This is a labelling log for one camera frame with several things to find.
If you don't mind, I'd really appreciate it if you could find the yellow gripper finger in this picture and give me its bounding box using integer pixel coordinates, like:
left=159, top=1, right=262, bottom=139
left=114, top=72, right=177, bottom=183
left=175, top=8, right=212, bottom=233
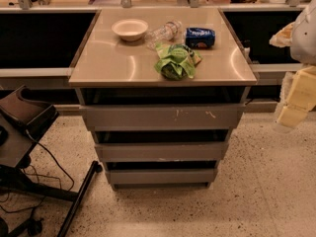
left=269, top=23, right=294, bottom=47
left=274, top=66, right=316, bottom=133

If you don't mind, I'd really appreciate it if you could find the grey bottom drawer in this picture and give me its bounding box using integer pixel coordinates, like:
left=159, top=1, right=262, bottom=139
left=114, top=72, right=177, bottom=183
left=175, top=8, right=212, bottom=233
left=106, top=169, right=217, bottom=185

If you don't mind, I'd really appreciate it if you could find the grey top drawer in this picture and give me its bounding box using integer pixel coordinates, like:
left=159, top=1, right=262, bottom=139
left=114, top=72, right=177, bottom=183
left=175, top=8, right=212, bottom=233
left=80, top=104, right=245, bottom=131

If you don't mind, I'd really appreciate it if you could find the white bowl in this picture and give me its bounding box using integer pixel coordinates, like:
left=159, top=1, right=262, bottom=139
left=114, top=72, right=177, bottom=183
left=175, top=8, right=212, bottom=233
left=112, top=19, right=148, bottom=41

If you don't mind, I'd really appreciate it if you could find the black rolling stand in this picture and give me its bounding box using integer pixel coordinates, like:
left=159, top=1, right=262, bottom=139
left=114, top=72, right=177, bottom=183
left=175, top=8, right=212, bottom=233
left=0, top=86, right=102, bottom=237

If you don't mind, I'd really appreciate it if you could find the clear plastic bottle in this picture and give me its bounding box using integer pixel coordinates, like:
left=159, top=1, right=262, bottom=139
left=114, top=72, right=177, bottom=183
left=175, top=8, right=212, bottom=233
left=144, top=21, right=182, bottom=49

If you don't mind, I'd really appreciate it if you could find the blue pepsi can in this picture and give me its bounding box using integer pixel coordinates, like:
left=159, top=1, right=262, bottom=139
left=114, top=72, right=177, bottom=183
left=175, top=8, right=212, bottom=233
left=185, top=28, right=215, bottom=48

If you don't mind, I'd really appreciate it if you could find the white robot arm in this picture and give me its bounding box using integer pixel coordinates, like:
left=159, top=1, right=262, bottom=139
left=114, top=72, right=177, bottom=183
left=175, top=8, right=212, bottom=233
left=270, top=0, right=316, bottom=133

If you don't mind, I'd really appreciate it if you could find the grey drawer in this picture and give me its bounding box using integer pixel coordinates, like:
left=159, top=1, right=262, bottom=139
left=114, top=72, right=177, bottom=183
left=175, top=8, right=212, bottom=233
left=95, top=142, right=228, bottom=162
left=106, top=169, right=217, bottom=185
left=80, top=104, right=245, bottom=131

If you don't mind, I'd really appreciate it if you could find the green chip bag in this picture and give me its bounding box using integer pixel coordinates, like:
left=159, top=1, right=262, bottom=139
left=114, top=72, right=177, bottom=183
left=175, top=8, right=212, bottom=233
left=154, top=43, right=202, bottom=81

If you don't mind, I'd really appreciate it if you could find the grey middle drawer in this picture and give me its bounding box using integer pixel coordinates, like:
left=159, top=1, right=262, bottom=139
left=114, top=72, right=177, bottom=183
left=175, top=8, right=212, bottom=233
left=95, top=142, right=228, bottom=162

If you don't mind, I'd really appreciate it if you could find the grey drawer cabinet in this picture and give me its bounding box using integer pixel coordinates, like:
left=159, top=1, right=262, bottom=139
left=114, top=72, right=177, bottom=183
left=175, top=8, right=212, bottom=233
left=69, top=7, right=257, bottom=189

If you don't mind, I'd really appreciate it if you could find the black cable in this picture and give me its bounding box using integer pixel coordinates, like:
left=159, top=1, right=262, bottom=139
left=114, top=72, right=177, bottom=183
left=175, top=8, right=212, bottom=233
left=0, top=128, right=76, bottom=215

